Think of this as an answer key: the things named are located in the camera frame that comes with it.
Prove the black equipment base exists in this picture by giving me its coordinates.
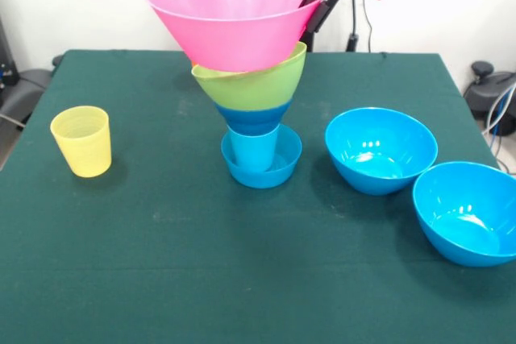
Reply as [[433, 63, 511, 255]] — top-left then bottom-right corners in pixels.
[[0, 17, 64, 131], [463, 60, 516, 119]]

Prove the dark green table cloth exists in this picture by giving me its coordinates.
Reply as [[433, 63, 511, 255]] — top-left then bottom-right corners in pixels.
[[0, 49, 516, 344]]

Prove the black wall cable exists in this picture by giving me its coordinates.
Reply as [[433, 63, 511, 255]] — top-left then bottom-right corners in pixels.
[[361, 0, 388, 57]]

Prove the large pink bowl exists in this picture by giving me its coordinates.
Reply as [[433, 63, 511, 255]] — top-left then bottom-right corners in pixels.
[[144, 0, 330, 73]]

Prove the blue cable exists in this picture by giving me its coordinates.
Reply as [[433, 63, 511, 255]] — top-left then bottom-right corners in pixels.
[[487, 89, 516, 138]]

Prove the small dark blue bowl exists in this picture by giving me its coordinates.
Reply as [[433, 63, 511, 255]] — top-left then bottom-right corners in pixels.
[[214, 102, 293, 137]]

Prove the large blue bowl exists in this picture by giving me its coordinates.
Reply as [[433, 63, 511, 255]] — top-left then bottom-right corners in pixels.
[[324, 107, 439, 197], [411, 161, 516, 268]]

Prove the small ribbed blue bowl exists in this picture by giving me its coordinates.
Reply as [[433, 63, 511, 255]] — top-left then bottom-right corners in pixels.
[[220, 122, 303, 189]]

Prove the light blue cup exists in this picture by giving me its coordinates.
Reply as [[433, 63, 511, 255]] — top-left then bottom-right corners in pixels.
[[227, 126, 281, 172]]

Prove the yellow ribbed cup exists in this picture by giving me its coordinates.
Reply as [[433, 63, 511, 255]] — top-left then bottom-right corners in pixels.
[[49, 105, 112, 179]]

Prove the lime green bowl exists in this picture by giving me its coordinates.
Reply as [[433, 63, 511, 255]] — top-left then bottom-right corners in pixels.
[[191, 41, 308, 113]]

